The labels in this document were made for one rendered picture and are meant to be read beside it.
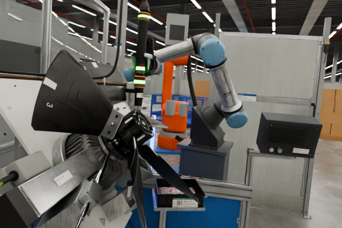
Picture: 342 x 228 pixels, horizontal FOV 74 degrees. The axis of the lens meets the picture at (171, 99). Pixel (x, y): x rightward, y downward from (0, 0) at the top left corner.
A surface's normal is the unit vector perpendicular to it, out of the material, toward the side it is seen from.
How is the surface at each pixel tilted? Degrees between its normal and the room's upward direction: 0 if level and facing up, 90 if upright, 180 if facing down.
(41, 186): 50
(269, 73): 90
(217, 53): 109
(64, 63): 70
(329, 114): 90
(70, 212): 102
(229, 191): 90
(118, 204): 84
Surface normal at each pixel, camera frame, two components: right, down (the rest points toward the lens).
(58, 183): 0.80, -0.58
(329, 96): -0.44, 0.03
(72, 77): 0.86, -0.17
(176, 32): 0.06, 0.07
